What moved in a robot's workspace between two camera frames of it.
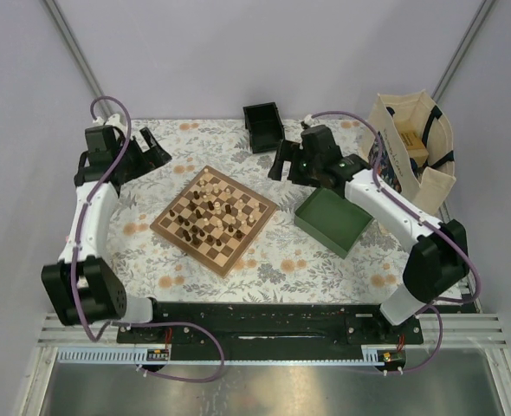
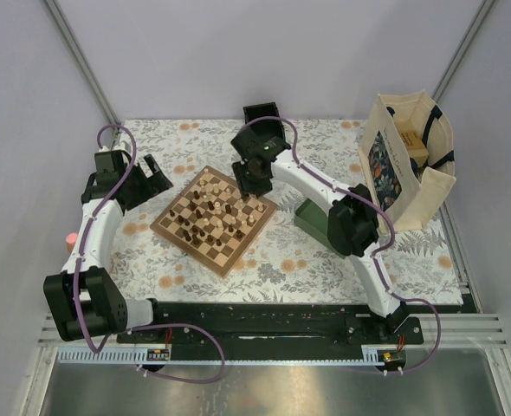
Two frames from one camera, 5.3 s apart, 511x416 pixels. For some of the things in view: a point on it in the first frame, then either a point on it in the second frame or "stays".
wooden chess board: [216, 221] stays
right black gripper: [286, 152] -> [246, 188]
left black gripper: [158, 155] -> [156, 183]
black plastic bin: [264, 125] stays
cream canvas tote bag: [418, 152] stays
